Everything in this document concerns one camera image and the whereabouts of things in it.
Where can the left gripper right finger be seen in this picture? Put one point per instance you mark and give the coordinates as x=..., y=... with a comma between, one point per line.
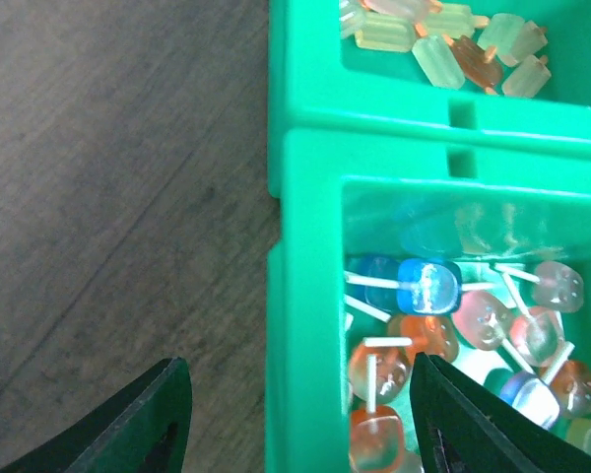
x=462, y=427

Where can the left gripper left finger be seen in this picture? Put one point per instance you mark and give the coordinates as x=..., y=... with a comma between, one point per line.
x=144, y=427

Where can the green bin lollipops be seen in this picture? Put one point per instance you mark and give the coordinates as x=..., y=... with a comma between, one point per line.
x=345, y=195

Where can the green bin popsicle candies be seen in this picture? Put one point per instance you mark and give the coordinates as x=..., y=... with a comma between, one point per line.
x=318, y=79

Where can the pile of popsicle candies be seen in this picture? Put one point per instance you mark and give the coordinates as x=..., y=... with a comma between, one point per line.
x=452, y=45

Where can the pile of lollipops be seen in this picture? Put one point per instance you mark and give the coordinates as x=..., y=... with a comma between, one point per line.
x=505, y=333

